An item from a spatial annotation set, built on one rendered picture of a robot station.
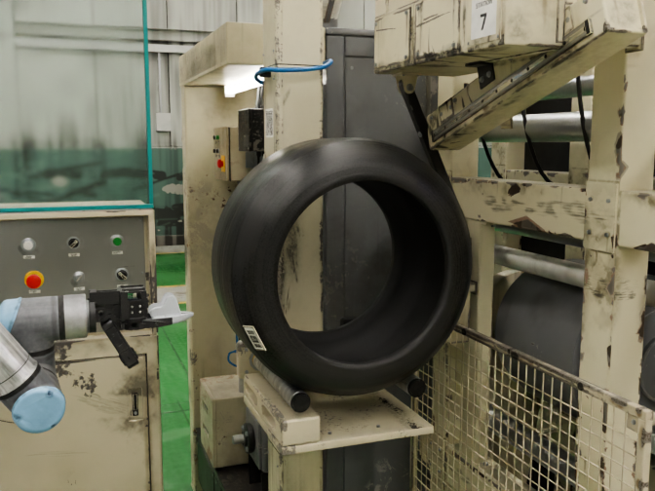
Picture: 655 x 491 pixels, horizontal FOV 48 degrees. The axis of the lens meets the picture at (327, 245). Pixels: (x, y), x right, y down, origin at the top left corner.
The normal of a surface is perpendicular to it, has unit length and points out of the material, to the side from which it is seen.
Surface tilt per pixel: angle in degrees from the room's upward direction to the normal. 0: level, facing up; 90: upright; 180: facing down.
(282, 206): 83
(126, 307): 90
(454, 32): 90
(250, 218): 71
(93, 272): 90
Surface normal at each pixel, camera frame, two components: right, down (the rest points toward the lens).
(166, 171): 0.34, 0.13
